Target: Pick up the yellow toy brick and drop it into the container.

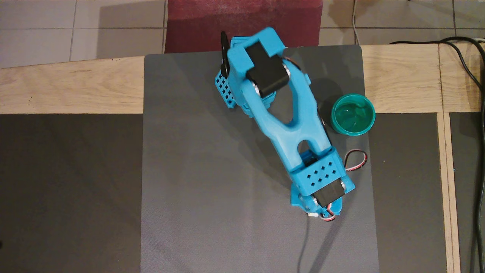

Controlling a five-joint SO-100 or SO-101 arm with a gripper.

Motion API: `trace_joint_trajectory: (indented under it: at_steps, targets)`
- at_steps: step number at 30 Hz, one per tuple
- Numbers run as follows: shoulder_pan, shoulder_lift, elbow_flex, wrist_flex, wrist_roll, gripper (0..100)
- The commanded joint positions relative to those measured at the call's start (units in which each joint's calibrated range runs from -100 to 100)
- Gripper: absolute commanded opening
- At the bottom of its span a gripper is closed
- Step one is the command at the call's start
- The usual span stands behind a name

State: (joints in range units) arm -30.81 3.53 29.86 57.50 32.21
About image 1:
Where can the yellow lego brick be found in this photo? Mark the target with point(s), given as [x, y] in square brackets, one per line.
[311, 215]

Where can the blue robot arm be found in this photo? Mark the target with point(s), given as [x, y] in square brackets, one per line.
[288, 132]

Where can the green plastic cup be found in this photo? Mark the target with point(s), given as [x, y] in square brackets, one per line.
[354, 117]

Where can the grey rubber mat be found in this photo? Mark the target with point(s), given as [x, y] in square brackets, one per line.
[189, 189]

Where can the dark red cloth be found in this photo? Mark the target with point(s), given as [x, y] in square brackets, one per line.
[189, 26]

